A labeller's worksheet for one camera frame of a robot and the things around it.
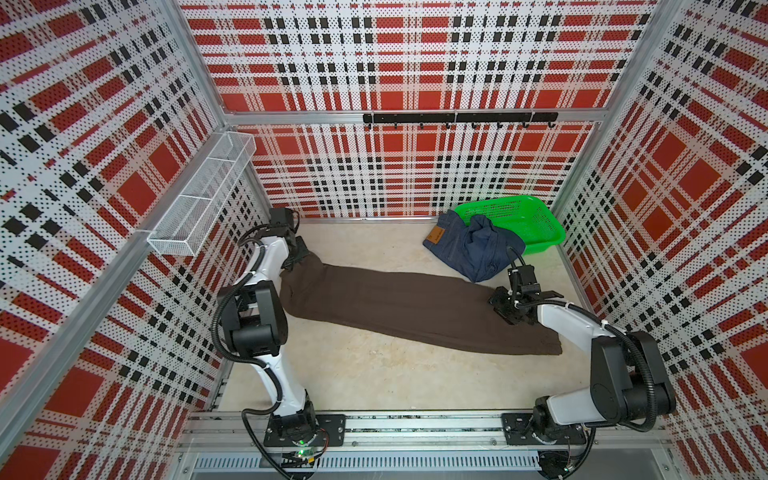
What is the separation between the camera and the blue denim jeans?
3.22 ft

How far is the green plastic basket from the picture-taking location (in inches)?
43.3

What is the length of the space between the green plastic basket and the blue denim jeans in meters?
0.04
